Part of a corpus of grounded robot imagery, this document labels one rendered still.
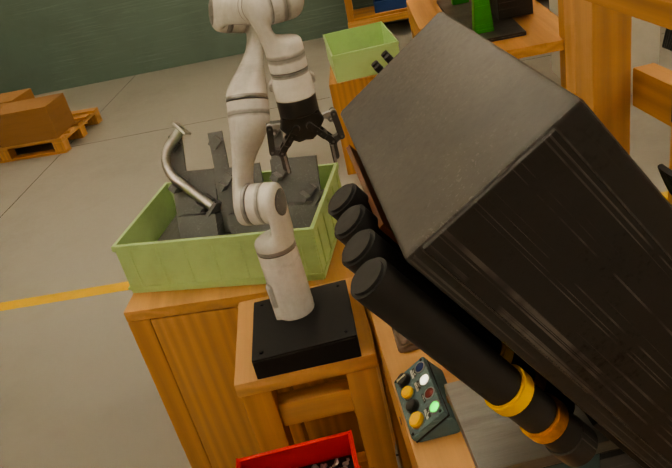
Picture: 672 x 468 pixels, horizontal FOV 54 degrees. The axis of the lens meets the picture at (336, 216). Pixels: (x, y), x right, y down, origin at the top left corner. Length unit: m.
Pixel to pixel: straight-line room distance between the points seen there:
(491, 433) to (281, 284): 0.72
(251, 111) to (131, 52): 7.15
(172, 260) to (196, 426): 0.59
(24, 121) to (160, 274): 4.57
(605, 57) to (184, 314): 1.30
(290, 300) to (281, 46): 0.60
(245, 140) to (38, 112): 5.03
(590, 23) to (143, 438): 2.16
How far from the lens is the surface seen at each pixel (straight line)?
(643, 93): 1.61
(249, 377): 1.51
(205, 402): 2.19
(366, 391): 1.55
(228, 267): 1.91
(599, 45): 1.58
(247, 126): 1.42
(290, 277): 1.48
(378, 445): 1.68
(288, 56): 1.19
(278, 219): 1.41
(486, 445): 0.90
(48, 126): 6.39
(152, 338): 2.06
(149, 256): 1.99
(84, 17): 8.61
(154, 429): 2.82
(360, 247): 0.55
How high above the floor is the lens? 1.80
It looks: 28 degrees down
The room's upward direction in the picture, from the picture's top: 13 degrees counter-clockwise
